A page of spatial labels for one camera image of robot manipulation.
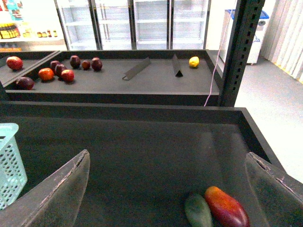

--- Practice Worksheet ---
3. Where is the small dark red plum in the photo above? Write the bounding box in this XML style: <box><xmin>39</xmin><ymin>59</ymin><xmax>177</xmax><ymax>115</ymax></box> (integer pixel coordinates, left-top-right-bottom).
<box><xmin>81</xmin><ymin>60</ymin><xmax>91</xmax><ymax>70</ymax></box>

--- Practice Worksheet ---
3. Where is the black lower display tray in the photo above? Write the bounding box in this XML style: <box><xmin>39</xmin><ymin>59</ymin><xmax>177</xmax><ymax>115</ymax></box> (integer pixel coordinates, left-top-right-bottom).
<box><xmin>0</xmin><ymin>101</ymin><xmax>281</xmax><ymax>227</ymax></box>

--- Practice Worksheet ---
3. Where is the pink cable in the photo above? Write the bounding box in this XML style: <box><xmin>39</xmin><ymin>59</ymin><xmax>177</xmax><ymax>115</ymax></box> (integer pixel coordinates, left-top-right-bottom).
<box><xmin>204</xmin><ymin>0</ymin><xmax>238</xmax><ymax>107</ymax></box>

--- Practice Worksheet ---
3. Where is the yellow lemon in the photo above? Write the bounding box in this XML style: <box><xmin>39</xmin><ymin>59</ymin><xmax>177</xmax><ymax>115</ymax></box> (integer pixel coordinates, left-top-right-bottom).
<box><xmin>189</xmin><ymin>56</ymin><xmax>200</xmax><ymax>68</ymax></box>

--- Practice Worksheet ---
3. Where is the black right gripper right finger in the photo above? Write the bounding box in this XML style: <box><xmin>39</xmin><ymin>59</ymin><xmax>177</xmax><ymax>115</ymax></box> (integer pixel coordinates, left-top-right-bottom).
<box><xmin>245</xmin><ymin>152</ymin><xmax>303</xmax><ymax>227</ymax></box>

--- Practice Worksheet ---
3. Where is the right metal rack post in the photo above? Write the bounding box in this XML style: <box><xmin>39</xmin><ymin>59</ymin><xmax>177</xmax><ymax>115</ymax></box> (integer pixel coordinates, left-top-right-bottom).
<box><xmin>219</xmin><ymin>0</ymin><xmax>265</xmax><ymax>107</ymax></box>

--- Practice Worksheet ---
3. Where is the orange fruit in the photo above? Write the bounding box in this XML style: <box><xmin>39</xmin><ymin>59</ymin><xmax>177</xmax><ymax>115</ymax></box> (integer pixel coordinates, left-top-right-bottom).
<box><xmin>38</xmin><ymin>68</ymin><xmax>54</xmax><ymax>81</ymax></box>

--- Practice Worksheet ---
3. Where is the black upper display tray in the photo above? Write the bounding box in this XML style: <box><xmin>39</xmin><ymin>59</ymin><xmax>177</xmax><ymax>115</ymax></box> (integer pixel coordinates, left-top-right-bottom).
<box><xmin>0</xmin><ymin>50</ymin><xmax>221</xmax><ymax>106</ymax></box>

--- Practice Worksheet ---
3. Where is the dark plum middle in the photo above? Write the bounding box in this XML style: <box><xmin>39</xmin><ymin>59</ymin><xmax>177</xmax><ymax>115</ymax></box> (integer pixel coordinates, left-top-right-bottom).
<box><xmin>55</xmin><ymin>64</ymin><xmax>67</xmax><ymax>77</ymax></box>

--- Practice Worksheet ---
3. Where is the black shelf divider left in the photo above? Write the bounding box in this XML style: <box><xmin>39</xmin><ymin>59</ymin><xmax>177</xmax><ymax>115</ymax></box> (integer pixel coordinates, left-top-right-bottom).
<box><xmin>122</xmin><ymin>57</ymin><xmax>151</xmax><ymax>81</ymax></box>

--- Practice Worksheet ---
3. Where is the black display tray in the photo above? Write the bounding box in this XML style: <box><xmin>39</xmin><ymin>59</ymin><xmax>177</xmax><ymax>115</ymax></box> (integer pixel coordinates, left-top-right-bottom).
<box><xmin>0</xmin><ymin>50</ymin><xmax>221</xmax><ymax>106</ymax></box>
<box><xmin>0</xmin><ymin>101</ymin><xmax>281</xmax><ymax>227</ymax></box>

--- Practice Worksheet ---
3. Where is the red orange mango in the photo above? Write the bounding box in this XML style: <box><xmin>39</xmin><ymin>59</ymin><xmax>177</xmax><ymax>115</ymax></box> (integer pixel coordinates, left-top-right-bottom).
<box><xmin>204</xmin><ymin>186</ymin><xmax>250</xmax><ymax>227</ymax></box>

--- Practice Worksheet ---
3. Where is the store shelf with bottles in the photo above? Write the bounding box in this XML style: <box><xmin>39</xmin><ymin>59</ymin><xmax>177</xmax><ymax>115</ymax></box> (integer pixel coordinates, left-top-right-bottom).
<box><xmin>0</xmin><ymin>0</ymin><xmax>67</xmax><ymax>52</ymax></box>

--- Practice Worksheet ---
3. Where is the glass door refrigerator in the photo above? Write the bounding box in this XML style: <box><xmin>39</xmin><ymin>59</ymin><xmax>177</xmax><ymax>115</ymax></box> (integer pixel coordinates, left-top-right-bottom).
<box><xmin>55</xmin><ymin>0</ymin><xmax>211</xmax><ymax>50</ymax></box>

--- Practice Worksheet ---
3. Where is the dark plum right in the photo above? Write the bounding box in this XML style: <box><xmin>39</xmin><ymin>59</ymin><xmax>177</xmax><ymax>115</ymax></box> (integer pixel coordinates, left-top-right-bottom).
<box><xmin>91</xmin><ymin>57</ymin><xmax>103</xmax><ymax>71</ymax></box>

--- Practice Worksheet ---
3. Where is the red apple in pile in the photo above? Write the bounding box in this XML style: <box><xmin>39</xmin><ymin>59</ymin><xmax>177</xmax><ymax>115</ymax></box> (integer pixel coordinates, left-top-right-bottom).
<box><xmin>61</xmin><ymin>69</ymin><xmax>74</xmax><ymax>82</ymax></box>

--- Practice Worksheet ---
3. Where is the light teal plastic basket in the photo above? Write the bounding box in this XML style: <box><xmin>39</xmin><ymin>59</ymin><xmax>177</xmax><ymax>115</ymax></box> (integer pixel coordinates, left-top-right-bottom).
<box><xmin>0</xmin><ymin>123</ymin><xmax>27</xmax><ymax>210</ymax></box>

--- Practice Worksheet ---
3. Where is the dark plum back centre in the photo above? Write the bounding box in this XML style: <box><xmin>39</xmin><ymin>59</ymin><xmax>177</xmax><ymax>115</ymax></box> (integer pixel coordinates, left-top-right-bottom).
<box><xmin>70</xmin><ymin>55</ymin><xmax>81</xmax><ymax>69</ymax></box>

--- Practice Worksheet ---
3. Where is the dark plum back left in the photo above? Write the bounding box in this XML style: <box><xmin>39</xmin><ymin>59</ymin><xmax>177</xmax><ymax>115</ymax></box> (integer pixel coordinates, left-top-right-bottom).
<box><xmin>50</xmin><ymin>61</ymin><xmax>61</xmax><ymax>71</ymax></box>

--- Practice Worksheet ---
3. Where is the red apple behind post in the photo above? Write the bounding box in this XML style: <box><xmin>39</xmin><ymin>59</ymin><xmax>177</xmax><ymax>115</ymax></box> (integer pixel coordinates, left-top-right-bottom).
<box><xmin>6</xmin><ymin>56</ymin><xmax>23</xmax><ymax>71</ymax></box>

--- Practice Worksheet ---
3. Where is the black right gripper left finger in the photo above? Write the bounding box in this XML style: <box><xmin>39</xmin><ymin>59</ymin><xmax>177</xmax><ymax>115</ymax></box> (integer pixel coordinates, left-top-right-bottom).
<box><xmin>0</xmin><ymin>150</ymin><xmax>90</xmax><ymax>227</ymax></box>

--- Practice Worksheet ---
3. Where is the black upper left tray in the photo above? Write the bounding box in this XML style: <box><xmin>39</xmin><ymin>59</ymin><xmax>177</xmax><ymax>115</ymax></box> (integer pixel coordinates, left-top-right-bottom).
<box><xmin>0</xmin><ymin>51</ymin><xmax>59</xmax><ymax>87</ymax></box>

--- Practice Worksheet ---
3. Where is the dark plum front left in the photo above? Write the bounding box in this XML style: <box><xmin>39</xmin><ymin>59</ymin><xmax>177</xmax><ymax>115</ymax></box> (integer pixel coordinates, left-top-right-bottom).
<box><xmin>16</xmin><ymin>77</ymin><xmax>35</xmax><ymax>90</ymax></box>

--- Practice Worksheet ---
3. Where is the black shelf divider right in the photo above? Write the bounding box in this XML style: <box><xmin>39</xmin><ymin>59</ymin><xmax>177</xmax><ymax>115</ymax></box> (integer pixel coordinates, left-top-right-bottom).
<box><xmin>172</xmin><ymin>54</ymin><xmax>183</xmax><ymax>78</ymax></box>

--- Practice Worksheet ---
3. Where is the green avocado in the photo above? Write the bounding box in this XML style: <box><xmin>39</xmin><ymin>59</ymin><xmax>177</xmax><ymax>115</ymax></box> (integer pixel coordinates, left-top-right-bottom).
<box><xmin>184</xmin><ymin>194</ymin><xmax>214</xmax><ymax>227</ymax></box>

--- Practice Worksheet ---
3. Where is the white chest freezer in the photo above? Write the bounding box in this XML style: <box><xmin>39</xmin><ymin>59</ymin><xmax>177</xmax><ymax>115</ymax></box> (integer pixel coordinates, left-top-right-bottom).
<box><xmin>219</xmin><ymin>9</ymin><xmax>270</xmax><ymax>65</ymax></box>

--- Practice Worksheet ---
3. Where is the black shelf divider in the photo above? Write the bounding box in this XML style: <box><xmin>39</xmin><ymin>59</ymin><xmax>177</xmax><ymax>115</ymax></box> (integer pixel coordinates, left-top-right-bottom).
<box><xmin>122</xmin><ymin>57</ymin><xmax>151</xmax><ymax>81</ymax></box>
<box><xmin>172</xmin><ymin>54</ymin><xmax>183</xmax><ymax>78</ymax></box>

